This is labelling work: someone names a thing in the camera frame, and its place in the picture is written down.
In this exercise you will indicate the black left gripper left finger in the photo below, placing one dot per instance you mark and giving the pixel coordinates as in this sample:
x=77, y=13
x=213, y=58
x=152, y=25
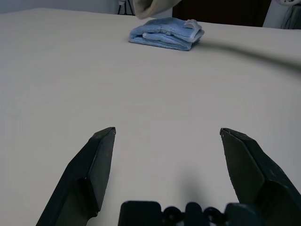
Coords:
x=89, y=176

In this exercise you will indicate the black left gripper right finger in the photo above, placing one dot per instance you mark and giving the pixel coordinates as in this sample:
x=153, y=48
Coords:
x=254, y=169

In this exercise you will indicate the beige towel with white trim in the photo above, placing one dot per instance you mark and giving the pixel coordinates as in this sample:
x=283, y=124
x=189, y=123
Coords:
x=150, y=7

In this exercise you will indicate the blue folded towel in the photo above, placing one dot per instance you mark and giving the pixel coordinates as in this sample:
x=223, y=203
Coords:
x=167, y=34

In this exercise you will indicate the dark brown cabinet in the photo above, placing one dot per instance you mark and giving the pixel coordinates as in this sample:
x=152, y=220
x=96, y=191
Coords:
x=223, y=11

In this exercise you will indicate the black tripod stand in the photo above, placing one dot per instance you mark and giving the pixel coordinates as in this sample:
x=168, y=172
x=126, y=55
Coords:
x=125, y=8

